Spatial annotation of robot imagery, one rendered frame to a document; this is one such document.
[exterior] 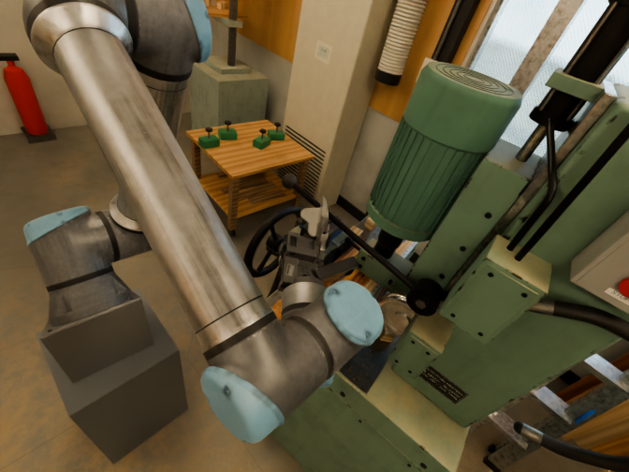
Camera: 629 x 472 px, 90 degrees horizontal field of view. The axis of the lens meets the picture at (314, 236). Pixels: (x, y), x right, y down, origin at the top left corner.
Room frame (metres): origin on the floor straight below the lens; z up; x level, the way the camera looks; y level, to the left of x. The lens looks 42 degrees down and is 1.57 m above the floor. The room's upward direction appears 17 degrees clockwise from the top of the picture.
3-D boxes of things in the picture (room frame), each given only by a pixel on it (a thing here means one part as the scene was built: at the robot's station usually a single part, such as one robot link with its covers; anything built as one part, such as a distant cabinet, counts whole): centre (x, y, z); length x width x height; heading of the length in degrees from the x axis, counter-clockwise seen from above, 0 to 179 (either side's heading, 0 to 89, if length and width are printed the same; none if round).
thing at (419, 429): (0.56, -0.29, 0.76); 0.57 x 0.45 x 0.09; 63
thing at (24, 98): (1.97, 2.35, 0.30); 0.19 x 0.18 x 0.60; 55
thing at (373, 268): (0.61, -0.20, 0.99); 0.14 x 0.07 x 0.09; 63
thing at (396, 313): (0.45, -0.24, 1.02); 0.12 x 0.03 x 0.12; 63
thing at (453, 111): (0.62, -0.18, 1.32); 0.18 x 0.18 x 0.31
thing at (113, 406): (0.40, 0.52, 0.28); 0.30 x 0.30 x 0.55; 55
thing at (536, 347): (0.49, -0.44, 1.16); 0.22 x 0.22 x 0.72; 63
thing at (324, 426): (0.56, -0.29, 0.36); 0.58 x 0.45 x 0.71; 63
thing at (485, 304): (0.38, -0.31, 1.23); 0.09 x 0.08 x 0.15; 63
